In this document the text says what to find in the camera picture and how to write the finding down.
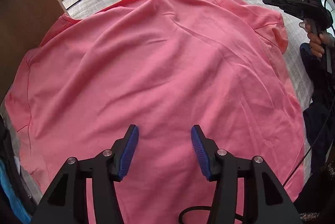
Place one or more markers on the person's right hand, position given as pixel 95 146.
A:
pixel 315 41

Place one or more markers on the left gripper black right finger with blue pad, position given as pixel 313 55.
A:
pixel 246 189

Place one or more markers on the pink t-shirt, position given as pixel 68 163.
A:
pixel 163 65

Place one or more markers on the dark navy garment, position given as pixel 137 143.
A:
pixel 319 116

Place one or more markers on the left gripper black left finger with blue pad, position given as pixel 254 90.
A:
pixel 65 199

